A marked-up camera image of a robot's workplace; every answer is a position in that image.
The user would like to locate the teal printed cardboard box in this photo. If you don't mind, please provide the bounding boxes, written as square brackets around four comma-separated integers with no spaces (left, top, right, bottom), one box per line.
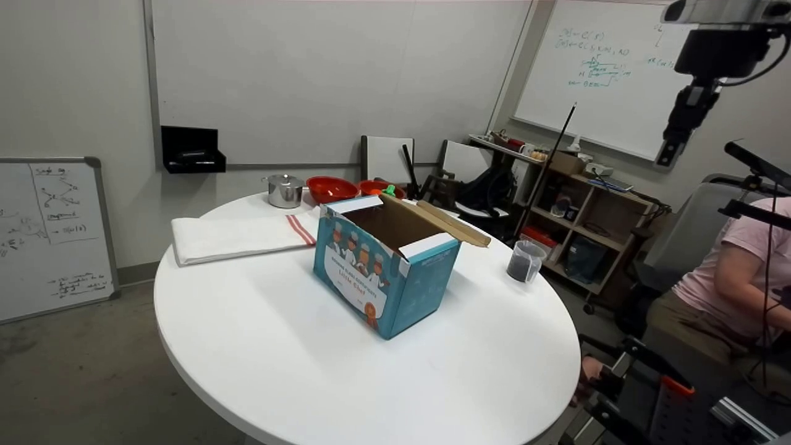
[312,193,495,341]

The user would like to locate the clear plastic cup dark contents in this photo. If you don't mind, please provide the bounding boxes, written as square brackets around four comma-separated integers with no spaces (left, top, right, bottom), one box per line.
[505,237,552,285]

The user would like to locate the small red dish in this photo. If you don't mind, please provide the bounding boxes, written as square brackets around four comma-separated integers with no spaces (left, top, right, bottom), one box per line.
[356,177,391,199]

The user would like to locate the white flat panel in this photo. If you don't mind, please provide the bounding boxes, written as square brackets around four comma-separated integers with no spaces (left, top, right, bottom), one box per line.
[440,140,497,186]
[361,133,417,189]

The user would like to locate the red plastic bowl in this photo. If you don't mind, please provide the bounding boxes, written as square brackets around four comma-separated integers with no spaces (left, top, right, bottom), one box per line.
[303,173,361,208]

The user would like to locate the red striped cloth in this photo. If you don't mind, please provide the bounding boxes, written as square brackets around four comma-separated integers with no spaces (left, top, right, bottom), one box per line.
[283,210,322,248]

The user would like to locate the black bulky object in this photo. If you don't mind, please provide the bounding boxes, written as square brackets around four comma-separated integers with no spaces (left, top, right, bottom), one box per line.
[454,151,522,219]

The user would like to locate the small metal pot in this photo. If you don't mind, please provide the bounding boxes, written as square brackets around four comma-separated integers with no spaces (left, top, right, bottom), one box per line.
[265,170,306,210]

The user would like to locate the black leaning pole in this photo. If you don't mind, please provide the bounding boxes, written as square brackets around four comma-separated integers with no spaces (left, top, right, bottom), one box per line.
[511,105,577,246]

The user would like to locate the white folded cloth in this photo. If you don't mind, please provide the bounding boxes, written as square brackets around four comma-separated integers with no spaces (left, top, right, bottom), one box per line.
[167,212,312,268]

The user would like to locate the teal storage bin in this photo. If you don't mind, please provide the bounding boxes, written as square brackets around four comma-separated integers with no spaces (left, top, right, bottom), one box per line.
[563,237,611,285]

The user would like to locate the black open case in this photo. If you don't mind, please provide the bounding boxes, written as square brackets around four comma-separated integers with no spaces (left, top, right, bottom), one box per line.
[158,125,228,177]

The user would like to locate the grey office chair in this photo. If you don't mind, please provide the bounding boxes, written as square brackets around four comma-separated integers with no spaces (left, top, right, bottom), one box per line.
[633,177,743,299]

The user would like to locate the small framed whiteboard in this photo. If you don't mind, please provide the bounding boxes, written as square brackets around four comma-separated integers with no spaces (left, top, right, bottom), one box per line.
[0,157,119,326]

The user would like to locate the person in pink shirt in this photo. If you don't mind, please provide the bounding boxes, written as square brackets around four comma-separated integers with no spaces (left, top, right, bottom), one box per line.
[580,196,791,392]

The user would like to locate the large wall whiteboard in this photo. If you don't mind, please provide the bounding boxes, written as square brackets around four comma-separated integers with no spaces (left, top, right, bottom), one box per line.
[511,0,702,163]

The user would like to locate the grey vertical wall rail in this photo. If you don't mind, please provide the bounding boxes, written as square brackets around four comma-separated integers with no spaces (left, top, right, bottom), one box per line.
[141,0,166,170]

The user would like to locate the black metal frame cart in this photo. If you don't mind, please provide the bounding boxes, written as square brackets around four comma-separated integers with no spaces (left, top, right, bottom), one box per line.
[565,337,791,445]

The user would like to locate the black camera on mount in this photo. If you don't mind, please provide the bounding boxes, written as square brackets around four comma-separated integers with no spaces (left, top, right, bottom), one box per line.
[654,0,791,169]

